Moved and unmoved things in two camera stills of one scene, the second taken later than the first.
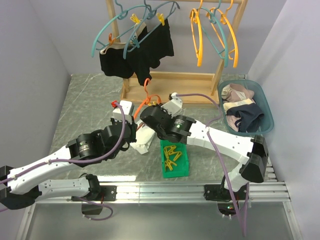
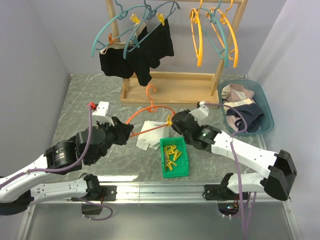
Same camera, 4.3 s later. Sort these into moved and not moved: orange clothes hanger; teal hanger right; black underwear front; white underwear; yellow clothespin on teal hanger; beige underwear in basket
Moved: orange clothes hanger; white underwear
Not moved: beige underwear in basket; teal hanger right; black underwear front; yellow clothespin on teal hanger
